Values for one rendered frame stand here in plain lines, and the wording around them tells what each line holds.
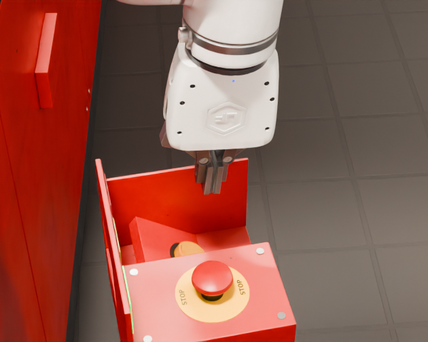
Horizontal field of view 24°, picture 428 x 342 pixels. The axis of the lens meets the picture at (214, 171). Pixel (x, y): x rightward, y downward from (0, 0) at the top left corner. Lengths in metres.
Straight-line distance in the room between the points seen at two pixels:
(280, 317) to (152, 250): 0.18
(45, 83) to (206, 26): 0.69
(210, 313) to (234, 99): 0.21
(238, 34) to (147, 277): 0.28
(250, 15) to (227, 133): 0.14
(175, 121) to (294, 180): 1.29
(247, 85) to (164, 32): 1.70
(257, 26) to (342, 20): 1.81
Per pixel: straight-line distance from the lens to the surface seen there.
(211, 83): 0.87
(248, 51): 0.84
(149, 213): 1.07
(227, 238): 1.11
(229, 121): 0.90
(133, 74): 2.44
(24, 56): 1.40
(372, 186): 2.18
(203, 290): 0.93
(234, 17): 0.81
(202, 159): 0.95
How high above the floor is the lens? 1.54
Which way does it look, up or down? 45 degrees down
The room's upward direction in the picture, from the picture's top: straight up
